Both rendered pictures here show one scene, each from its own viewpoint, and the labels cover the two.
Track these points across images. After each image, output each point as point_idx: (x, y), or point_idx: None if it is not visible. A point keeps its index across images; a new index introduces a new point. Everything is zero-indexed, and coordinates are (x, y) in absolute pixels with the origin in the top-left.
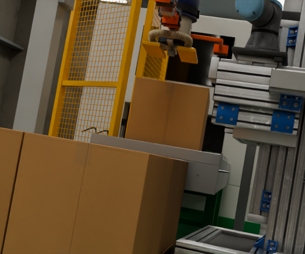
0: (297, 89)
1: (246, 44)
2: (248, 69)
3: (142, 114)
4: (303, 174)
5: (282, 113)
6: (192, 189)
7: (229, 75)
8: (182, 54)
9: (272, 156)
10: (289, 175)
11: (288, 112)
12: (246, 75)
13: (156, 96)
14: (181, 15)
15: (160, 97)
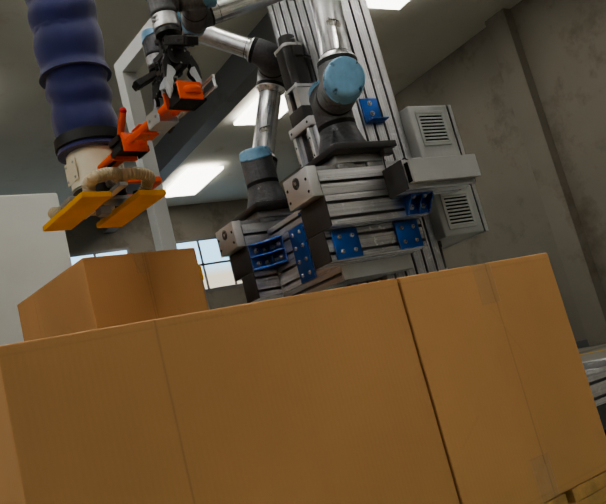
0: (443, 178)
1: (331, 142)
2: (354, 173)
3: (117, 317)
4: None
5: (403, 223)
6: None
7: (337, 187)
8: (130, 207)
9: None
10: None
11: (409, 220)
12: (356, 182)
13: (127, 281)
14: (108, 145)
15: (133, 280)
